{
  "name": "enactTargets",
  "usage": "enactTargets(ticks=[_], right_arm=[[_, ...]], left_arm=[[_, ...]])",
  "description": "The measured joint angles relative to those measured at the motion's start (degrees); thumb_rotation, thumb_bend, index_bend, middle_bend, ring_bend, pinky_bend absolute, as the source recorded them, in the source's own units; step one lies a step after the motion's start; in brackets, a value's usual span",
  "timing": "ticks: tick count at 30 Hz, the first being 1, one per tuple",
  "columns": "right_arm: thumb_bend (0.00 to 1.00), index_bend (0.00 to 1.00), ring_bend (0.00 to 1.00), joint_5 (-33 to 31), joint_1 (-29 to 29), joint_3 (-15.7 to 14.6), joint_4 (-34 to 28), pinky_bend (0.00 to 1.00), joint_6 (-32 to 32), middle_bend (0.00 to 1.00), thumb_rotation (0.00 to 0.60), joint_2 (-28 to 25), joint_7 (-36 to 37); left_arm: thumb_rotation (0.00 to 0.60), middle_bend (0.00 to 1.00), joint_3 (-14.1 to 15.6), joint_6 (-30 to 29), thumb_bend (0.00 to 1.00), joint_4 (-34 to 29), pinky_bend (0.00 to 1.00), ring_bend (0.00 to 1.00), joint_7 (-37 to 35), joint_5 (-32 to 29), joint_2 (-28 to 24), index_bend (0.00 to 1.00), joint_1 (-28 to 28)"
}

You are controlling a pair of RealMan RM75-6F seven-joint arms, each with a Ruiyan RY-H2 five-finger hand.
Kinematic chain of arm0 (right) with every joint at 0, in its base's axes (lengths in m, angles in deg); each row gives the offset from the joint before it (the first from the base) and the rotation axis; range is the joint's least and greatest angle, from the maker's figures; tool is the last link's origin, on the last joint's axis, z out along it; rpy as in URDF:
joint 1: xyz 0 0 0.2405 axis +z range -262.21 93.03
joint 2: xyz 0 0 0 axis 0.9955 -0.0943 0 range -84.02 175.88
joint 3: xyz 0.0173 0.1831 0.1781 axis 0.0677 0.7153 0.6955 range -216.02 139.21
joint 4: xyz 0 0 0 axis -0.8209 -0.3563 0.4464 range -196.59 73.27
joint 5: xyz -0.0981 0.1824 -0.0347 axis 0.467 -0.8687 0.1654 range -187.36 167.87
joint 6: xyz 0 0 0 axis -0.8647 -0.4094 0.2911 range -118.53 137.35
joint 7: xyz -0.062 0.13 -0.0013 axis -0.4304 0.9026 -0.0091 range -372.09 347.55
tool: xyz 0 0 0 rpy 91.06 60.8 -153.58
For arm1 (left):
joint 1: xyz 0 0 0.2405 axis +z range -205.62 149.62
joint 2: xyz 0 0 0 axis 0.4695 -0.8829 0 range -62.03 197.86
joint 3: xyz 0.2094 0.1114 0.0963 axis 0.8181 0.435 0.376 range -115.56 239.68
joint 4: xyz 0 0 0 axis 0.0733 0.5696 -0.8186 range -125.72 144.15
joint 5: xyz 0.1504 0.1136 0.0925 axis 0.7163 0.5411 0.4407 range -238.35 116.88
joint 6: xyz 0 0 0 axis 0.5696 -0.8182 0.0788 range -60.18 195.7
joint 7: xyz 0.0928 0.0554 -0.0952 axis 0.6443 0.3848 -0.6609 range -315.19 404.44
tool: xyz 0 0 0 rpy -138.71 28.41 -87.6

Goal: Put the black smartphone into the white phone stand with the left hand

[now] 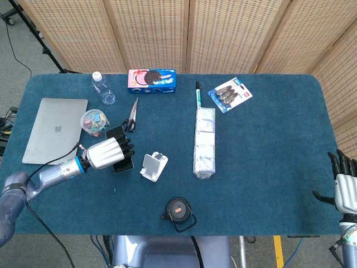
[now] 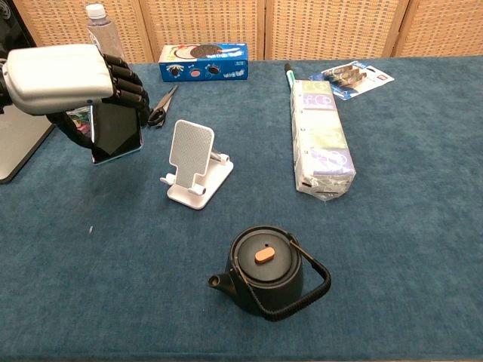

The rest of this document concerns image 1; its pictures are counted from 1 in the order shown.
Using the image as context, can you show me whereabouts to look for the silver metal table leg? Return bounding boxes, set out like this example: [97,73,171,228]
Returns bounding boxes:
[239,236,248,268]

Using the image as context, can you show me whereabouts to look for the tangled floor cables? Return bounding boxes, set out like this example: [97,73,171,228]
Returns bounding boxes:
[0,106,19,157]

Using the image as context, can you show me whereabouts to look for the wrapped tissue pack stack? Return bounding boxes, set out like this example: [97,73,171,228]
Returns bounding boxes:
[192,107,217,180]

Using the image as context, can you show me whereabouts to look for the clear plastic water bottle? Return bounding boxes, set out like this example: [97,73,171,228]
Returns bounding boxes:
[91,71,117,106]

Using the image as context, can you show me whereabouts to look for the black wheeled stand base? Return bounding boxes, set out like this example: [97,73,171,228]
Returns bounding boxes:
[0,7,19,27]

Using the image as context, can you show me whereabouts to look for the grey laptop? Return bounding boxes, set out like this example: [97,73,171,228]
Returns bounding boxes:
[22,98,89,166]

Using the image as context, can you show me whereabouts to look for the thin black floor cable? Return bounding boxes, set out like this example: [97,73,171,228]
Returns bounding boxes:
[4,23,33,78]

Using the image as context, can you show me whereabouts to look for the blue table cloth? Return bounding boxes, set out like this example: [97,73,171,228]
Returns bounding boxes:
[0,73,340,237]

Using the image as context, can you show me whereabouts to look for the blue grey robot torso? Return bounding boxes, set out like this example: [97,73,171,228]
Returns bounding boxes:
[111,236,234,268]

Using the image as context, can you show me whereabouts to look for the clear jar of coloured clips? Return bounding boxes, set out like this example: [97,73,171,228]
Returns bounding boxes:
[80,109,110,138]

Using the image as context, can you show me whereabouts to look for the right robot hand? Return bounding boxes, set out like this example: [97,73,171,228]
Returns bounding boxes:
[312,149,357,216]

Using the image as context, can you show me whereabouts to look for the blue cookie box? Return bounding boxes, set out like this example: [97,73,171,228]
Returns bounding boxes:
[127,69,177,95]

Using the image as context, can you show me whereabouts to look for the black teapot with handle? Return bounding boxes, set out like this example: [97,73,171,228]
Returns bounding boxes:
[161,197,197,233]

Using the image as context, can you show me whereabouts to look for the black smartphone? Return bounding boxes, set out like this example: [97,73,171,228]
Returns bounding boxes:
[104,125,135,174]

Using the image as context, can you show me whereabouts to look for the binder clip blister pack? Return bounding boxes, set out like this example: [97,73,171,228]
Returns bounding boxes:
[207,77,253,114]

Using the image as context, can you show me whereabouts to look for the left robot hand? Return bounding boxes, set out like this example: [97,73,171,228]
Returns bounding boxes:
[83,133,136,170]

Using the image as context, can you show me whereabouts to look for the white phone stand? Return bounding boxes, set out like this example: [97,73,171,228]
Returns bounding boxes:
[139,151,169,183]

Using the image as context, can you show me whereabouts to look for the thick black torso hose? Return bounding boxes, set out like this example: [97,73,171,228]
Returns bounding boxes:
[191,236,209,268]

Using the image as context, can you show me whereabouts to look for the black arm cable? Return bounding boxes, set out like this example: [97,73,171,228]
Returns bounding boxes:
[25,142,84,268]

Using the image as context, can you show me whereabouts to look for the black handled scissors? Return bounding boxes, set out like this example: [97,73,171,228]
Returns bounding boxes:
[122,97,139,133]

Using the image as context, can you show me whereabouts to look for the wicker folding screen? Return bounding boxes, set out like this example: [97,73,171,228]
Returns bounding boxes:
[16,0,357,162]

